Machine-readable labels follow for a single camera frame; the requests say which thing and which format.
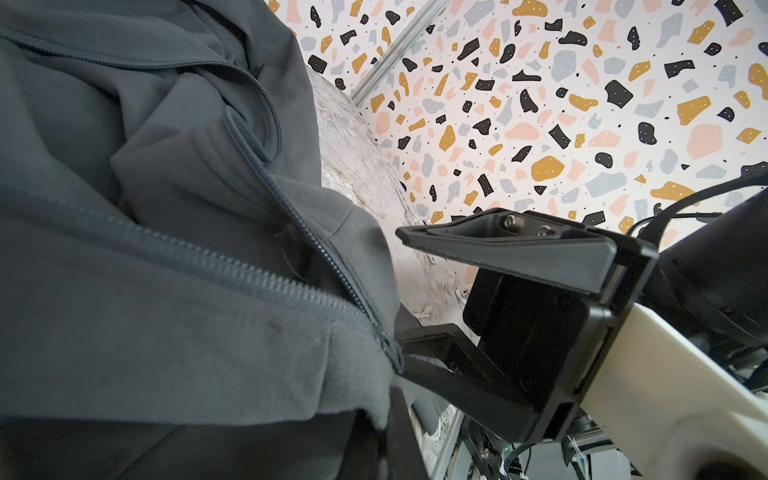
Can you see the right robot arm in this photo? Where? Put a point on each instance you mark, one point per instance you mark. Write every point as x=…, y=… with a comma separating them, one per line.
x=712, y=284

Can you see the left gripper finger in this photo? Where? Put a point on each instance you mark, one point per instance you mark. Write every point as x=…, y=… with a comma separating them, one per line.
x=403, y=456

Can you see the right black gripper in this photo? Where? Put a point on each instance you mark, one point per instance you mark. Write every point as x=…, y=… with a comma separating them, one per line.
x=547, y=303

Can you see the dark grey jacket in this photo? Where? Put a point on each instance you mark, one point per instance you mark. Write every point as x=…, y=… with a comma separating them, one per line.
x=181, y=297

